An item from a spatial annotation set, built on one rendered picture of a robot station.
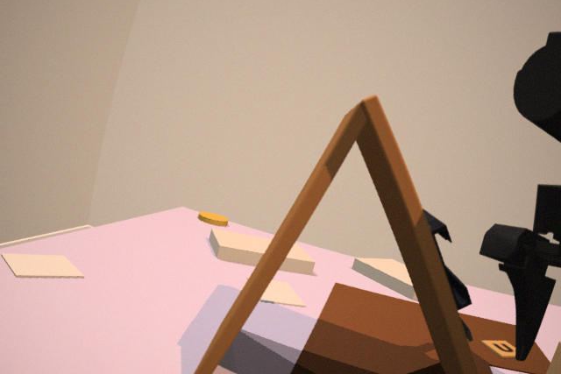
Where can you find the orange letter tile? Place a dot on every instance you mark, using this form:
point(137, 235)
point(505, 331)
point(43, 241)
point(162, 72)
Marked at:
point(502, 348)

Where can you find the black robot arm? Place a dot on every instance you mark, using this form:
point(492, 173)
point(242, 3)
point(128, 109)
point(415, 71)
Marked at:
point(537, 96)

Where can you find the cream flat rectangular tile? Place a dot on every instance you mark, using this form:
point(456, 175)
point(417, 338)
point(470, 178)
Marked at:
point(387, 272)
point(249, 250)

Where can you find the orange flat disc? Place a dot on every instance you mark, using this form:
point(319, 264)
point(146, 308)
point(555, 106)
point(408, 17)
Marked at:
point(213, 219)

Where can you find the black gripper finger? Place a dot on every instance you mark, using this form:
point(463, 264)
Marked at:
point(532, 293)

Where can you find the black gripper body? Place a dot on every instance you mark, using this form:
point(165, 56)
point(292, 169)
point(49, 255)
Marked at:
point(521, 247)

